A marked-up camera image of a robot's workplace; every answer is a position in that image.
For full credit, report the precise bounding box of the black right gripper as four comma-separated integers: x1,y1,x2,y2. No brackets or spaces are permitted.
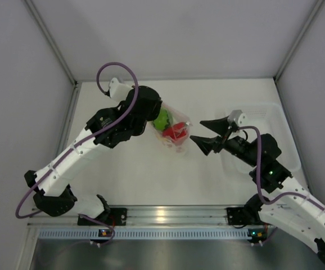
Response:
191,114,260,167

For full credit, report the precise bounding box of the clear polka dot zip bag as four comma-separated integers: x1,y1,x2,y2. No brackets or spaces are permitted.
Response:
148,102,192,156

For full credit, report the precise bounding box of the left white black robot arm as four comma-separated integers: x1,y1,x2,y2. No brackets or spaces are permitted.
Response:
24,86,162,225

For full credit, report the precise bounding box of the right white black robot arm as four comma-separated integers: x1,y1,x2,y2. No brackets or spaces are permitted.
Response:
190,116,325,265

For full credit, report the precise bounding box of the green toy pepper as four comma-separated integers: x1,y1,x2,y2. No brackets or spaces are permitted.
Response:
153,109,173,131

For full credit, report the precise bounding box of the red toy pepper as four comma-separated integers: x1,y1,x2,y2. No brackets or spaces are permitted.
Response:
162,122,188,141

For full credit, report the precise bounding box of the white plastic basket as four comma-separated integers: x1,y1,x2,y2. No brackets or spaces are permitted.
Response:
215,102,301,175

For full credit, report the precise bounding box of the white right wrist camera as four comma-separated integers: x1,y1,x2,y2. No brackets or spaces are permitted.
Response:
227,110,248,132

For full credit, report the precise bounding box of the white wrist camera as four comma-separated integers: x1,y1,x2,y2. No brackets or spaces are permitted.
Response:
227,110,248,132
108,77,133,102

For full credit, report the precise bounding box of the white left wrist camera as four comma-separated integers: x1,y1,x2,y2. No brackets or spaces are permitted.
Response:
108,77,133,102

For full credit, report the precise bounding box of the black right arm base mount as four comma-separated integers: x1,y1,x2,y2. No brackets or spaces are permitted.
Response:
226,207,263,226

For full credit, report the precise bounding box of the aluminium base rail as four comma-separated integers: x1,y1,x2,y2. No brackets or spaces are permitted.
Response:
27,204,267,227

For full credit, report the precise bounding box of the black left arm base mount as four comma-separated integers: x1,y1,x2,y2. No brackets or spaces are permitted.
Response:
77,208,127,226

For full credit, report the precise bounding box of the aluminium frame post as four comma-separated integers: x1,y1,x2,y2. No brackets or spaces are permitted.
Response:
22,0,78,86

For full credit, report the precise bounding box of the slotted white cable duct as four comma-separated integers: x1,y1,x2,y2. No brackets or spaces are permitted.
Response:
39,227,256,240

